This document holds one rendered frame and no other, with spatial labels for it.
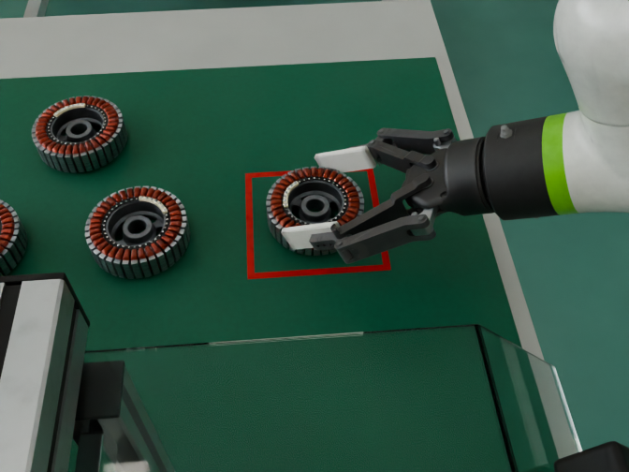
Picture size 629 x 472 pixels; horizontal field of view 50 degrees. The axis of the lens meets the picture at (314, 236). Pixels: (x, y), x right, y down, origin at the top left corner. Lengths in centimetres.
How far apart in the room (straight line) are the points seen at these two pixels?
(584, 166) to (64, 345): 45
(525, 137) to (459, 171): 7
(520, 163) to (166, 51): 60
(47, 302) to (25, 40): 84
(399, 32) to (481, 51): 127
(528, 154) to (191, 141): 45
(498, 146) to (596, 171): 9
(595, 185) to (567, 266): 118
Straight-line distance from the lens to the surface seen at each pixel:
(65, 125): 95
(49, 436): 31
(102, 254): 77
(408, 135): 77
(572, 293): 175
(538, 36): 246
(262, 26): 109
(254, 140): 90
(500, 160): 64
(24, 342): 32
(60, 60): 109
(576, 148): 62
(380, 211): 69
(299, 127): 91
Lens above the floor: 137
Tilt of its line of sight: 52 degrees down
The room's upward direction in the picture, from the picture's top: straight up
